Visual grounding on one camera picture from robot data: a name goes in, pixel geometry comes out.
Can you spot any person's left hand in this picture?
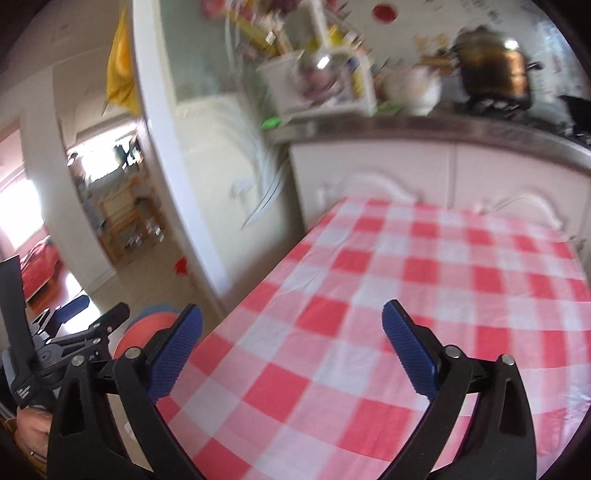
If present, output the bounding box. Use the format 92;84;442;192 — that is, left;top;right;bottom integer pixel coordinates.
15;408;54;468

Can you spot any white cabinet door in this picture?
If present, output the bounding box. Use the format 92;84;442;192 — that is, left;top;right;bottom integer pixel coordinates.
450;143;591;241
288;138;455;232

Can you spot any frosted glass sliding door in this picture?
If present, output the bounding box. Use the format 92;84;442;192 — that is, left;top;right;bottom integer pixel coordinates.
134;0;301;315

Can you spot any orange bin with blue rim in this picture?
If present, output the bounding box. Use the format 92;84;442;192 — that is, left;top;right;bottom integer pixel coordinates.
112;302;183;363

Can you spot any black gas stove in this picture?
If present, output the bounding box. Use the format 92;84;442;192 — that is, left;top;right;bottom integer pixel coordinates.
466;95;591;148

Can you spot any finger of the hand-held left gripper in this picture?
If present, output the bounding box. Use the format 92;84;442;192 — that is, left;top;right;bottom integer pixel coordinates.
30;295;90;337
46;302;131;361

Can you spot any large metal pot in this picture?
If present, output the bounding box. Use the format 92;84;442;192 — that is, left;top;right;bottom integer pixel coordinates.
450;27;540;100

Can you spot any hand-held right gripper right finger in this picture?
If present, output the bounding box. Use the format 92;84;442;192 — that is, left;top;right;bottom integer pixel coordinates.
381;299;539;480

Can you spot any wooden table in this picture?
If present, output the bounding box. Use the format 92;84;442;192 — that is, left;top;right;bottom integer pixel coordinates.
99;185;167;264

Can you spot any white ceramic bowl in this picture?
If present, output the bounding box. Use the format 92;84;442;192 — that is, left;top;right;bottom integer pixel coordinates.
383;65;441;116

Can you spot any grey kitchen countertop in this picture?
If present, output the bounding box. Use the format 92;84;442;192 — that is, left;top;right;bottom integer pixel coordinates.
272;113;591;162

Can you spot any steel ladle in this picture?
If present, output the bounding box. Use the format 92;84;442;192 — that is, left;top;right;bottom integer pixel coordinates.
300;50;343;89

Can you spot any yellow cloth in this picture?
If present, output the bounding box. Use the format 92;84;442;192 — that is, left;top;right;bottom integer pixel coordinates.
106;7;141;116

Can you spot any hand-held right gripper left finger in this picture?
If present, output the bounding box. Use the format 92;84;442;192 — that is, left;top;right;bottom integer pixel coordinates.
46;304;208;480

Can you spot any white utensil rack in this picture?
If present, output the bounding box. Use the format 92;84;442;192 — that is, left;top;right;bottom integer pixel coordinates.
256;44;377;118

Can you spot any red bed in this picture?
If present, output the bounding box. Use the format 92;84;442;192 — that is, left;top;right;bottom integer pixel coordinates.
18;235;61;301

